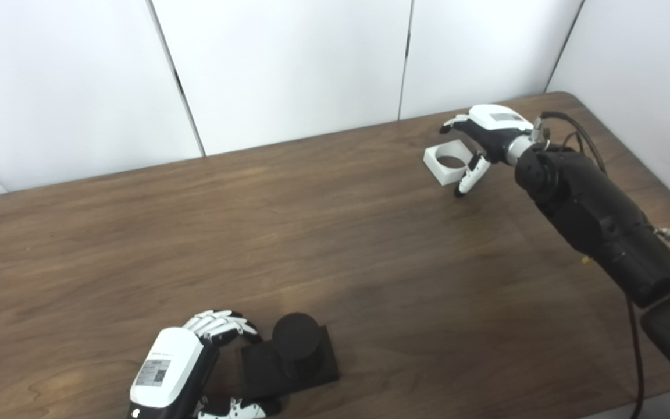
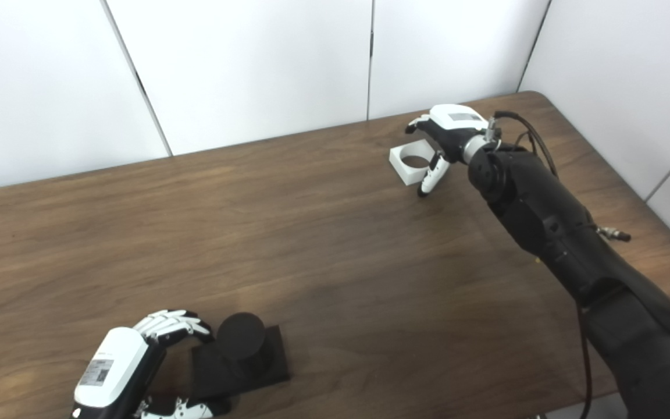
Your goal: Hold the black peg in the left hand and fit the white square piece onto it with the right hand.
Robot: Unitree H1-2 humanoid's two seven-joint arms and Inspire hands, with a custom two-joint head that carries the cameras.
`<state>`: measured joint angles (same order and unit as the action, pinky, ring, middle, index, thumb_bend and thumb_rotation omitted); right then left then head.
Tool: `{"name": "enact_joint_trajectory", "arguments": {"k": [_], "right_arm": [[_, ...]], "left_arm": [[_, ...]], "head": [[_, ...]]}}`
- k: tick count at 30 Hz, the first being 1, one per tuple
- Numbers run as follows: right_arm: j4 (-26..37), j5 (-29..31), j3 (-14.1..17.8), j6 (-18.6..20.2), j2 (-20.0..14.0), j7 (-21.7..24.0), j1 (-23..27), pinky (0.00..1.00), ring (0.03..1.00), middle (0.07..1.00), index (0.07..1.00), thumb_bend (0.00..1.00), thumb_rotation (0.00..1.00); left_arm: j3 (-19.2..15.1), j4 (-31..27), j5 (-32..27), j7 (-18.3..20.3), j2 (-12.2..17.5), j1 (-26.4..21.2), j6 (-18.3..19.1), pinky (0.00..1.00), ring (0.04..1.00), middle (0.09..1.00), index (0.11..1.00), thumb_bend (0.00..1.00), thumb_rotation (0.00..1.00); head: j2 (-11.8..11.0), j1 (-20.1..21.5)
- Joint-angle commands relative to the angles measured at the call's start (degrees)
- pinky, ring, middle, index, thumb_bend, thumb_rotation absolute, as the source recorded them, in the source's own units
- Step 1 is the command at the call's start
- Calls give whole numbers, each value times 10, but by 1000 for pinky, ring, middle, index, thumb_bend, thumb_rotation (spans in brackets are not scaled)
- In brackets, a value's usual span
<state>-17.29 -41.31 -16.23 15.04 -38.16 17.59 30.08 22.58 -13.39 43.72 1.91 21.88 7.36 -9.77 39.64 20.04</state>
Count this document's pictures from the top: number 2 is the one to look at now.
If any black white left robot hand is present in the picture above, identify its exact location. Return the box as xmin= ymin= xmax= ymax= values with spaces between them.
xmin=72 ymin=310 xmax=231 ymax=419

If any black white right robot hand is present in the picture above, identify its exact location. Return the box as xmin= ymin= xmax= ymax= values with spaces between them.
xmin=405 ymin=104 xmax=490 ymax=197

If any white square piece with hole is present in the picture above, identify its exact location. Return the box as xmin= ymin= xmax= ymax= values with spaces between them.
xmin=389 ymin=140 xmax=437 ymax=186

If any black peg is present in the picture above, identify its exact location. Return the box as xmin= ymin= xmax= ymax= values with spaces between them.
xmin=188 ymin=313 xmax=290 ymax=399

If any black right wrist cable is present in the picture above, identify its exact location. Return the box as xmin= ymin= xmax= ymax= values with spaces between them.
xmin=489 ymin=111 xmax=559 ymax=178

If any thin black right arm wire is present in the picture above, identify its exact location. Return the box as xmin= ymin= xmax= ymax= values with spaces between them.
xmin=575 ymin=300 xmax=596 ymax=419

